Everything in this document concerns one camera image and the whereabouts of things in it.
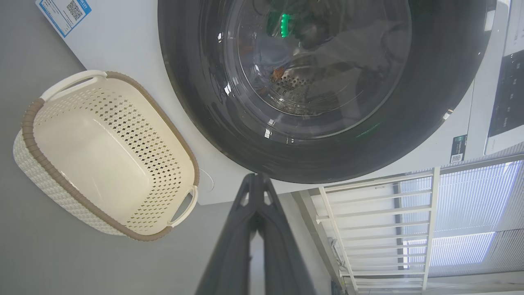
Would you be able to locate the small dark QR sticker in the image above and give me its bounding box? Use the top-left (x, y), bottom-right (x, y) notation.
top-left (450, 134), bottom-right (468, 163)

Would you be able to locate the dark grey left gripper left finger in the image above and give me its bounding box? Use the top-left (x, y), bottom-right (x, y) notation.
top-left (196, 173), bottom-right (258, 295)

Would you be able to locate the black washer display panel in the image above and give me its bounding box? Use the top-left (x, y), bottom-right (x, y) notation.
top-left (485, 49), bottom-right (524, 155)

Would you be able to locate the cream perforated laundry basket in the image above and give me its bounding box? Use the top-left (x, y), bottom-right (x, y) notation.
top-left (12, 70), bottom-right (200, 241)

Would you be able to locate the round white filter cover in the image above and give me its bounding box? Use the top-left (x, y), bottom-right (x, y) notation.
top-left (199, 168), bottom-right (215, 193)

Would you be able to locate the dark round glass washer door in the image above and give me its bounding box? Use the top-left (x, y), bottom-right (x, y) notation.
top-left (158, 0), bottom-right (498, 184)

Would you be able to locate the white slatted rack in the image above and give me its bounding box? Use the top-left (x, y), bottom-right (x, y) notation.
top-left (315, 166), bottom-right (440, 292)

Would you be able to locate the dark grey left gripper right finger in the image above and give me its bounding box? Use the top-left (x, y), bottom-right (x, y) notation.
top-left (258, 174), bottom-right (316, 295)

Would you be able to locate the blue energy label sticker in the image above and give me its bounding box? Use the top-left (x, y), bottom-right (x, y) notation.
top-left (36, 0), bottom-right (92, 38)

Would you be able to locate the white front-load washing machine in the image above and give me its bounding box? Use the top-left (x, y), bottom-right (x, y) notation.
top-left (35, 0), bottom-right (524, 205)

